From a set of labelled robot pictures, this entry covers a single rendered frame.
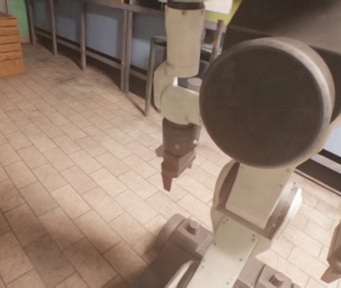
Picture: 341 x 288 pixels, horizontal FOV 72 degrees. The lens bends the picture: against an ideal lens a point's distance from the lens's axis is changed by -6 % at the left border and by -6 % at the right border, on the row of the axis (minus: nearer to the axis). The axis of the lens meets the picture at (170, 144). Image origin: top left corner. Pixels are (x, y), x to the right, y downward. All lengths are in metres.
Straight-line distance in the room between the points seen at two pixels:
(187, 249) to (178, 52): 0.75
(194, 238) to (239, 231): 0.36
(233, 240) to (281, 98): 0.54
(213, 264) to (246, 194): 0.24
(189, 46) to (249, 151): 0.29
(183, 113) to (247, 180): 0.20
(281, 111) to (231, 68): 0.05
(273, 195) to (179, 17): 0.39
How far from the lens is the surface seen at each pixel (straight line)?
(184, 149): 0.60
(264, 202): 0.59
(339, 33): 0.26
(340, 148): 1.78
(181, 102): 0.54
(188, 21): 0.46
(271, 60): 0.21
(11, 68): 3.28
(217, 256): 0.73
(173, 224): 1.07
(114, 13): 2.80
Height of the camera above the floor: 1.02
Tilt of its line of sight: 33 degrees down
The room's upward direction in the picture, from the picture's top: 9 degrees clockwise
